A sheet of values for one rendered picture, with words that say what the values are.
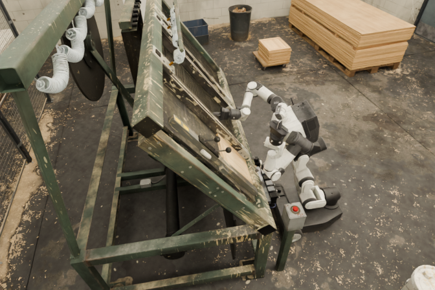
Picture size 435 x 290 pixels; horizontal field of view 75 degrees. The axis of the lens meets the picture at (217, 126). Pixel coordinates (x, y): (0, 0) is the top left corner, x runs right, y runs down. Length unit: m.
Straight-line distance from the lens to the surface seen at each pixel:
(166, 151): 1.36
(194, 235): 2.13
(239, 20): 6.33
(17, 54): 1.30
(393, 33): 5.67
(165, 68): 1.80
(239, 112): 2.26
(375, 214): 3.50
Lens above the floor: 2.66
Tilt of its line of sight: 41 degrees down
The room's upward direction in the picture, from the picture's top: 2 degrees counter-clockwise
